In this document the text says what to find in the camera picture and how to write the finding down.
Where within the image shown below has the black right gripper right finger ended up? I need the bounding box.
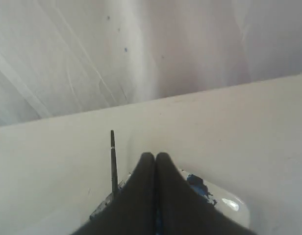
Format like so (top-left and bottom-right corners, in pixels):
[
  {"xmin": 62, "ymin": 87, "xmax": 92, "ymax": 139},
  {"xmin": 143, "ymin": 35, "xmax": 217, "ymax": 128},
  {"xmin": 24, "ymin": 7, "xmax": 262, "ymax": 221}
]
[{"xmin": 156, "ymin": 152, "xmax": 254, "ymax": 235}]

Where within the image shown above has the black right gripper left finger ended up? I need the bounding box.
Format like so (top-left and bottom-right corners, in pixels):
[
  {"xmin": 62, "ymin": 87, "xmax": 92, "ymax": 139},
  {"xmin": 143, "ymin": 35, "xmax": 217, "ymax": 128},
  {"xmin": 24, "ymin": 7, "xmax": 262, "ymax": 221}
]
[{"xmin": 74, "ymin": 153, "xmax": 156, "ymax": 235}]

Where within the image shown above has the black paintbrush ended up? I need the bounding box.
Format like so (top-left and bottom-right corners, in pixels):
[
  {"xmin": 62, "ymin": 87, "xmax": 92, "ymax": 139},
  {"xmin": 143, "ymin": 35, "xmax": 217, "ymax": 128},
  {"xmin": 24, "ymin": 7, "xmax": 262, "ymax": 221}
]
[{"xmin": 110, "ymin": 130, "xmax": 118, "ymax": 198}]

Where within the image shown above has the clear plate with blue paint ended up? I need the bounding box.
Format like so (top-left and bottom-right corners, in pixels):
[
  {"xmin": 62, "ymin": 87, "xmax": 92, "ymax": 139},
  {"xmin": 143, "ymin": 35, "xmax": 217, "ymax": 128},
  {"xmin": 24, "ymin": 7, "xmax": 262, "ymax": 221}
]
[{"xmin": 89, "ymin": 168, "xmax": 250, "ymax": 235}]

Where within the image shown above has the white backdrop cloth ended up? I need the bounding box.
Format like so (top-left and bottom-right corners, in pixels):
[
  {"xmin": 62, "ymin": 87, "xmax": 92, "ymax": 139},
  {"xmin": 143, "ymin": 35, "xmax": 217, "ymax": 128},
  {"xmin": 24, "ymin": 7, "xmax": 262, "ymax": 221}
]
[{"xmin": 0, "ymin": 0, "xmax": 302, "ymax": 126}]

